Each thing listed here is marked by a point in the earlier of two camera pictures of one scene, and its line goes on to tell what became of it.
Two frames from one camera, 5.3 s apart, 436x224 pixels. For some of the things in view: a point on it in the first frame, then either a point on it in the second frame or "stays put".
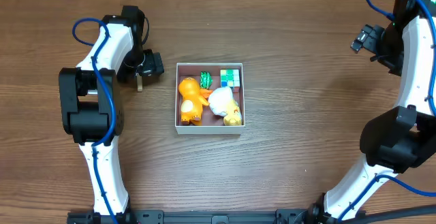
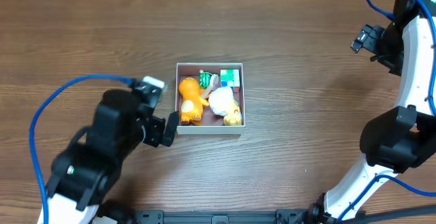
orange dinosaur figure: [193, 98] stays put
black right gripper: [371, 38] stays put
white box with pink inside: [211, 123] stays put
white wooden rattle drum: [139, 83] to [214, 82]
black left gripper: [150, 65] to [154, 131]
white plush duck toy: [221, 103] stays put
